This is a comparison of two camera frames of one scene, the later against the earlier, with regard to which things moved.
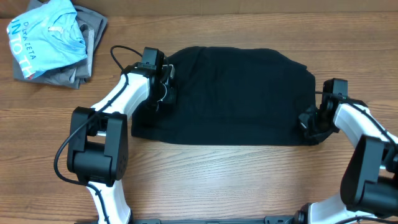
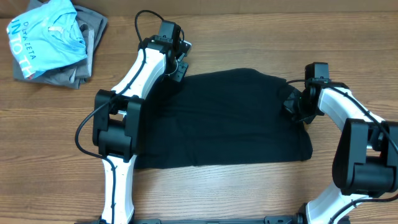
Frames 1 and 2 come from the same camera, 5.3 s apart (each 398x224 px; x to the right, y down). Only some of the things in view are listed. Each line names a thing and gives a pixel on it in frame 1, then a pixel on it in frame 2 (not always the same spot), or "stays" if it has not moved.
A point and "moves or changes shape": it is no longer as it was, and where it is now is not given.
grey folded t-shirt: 92,25 stays
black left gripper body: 165,95 -> 176,71
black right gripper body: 311,117 -> 292,104
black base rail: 268,219 stays
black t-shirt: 231,95 moves or changes shape
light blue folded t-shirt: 48,37 stays
